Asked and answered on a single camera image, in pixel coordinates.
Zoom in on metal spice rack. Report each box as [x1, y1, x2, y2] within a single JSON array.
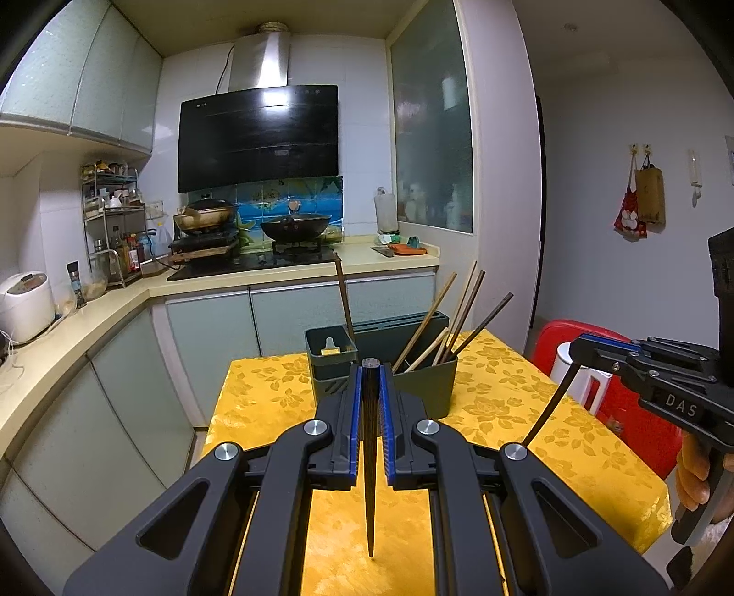
[[81, 162, 147, 287]]

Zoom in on red hanging bag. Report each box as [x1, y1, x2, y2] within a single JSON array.
[[613, 169, 649, 240]]

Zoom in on person's right hand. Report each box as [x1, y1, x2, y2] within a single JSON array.
[[675, 430, 712, 512]]

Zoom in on red plastic stool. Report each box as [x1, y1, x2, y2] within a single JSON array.
[[530, 319, 683, 479]]

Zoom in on glass jar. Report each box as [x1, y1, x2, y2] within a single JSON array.
[[89, 249, 110, 299]]

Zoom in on yellow floral tablecloth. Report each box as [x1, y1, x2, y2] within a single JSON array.
[[203, 329, 672, 596]]

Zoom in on golden lidded pan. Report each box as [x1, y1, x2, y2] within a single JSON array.
[[173, 198, 237, 233]]

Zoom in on black wok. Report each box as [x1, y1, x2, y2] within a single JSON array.
[[261, 213, 334, 243]]

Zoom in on black pepper grinder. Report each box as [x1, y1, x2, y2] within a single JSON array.
[[66, 262, 88, 309]]

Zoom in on white rice cooker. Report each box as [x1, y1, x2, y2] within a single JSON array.
[[0, 271, 56, 345]]

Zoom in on black range hood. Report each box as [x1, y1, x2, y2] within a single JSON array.
[[178, 23, 339, 194]]

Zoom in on black gas cooktop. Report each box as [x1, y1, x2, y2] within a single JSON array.
[[166, 249, 339, 281]]

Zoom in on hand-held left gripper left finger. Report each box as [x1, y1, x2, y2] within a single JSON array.
[[62, 361, 365, 596]]

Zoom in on black griddle pan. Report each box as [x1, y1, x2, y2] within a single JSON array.
[[169, 229, 242, 253]]

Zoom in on pale green wall cabinets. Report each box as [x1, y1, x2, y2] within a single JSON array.
[[0, 0, 163, 161]]

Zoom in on white electric kettle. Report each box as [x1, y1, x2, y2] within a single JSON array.
[[549, 341, 613, 416]]

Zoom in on pale green base cabinets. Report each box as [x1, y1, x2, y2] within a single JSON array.
[[0, 272, 439, 574]]

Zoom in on beige kitchen countertop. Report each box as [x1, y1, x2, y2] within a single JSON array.
[[0, 232, 441, 459]]

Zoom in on white paper towel roll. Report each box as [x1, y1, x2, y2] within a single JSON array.
[[374, 187, 398, 233]]

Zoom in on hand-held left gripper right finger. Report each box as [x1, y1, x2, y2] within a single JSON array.
[[381, 364, 672, 596]]

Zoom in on light bamboo chopstick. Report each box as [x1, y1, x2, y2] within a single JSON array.
[[391, 271, 458, 373], [403, 328, 449, 375]]

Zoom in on dark green utensil holder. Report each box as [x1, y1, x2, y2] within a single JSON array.
[[304, 309, 460, 419]]

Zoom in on range hood power cable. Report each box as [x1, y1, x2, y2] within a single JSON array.
[[216, 43, 236, 95]]

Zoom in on ocean picture backsplash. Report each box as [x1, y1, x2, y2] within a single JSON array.
[[189, 175, 345, 244]]

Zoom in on frosted glass door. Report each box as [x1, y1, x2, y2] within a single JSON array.
[[390, 0, 476, 235]]

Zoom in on brown hanging bag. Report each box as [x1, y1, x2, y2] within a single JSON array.
[[634, 155, 666, 226]]

